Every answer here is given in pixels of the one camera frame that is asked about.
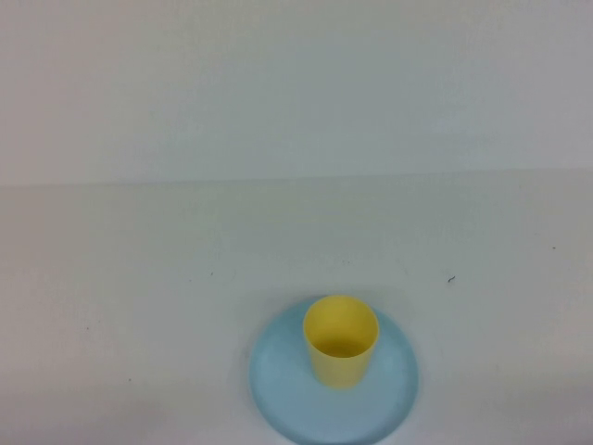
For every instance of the yellow plastic cup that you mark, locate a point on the yellow plastic cup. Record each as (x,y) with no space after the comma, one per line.
(340,366)

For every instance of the light blue round plate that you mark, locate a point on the light blue round plate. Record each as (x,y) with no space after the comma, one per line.
(278,375)

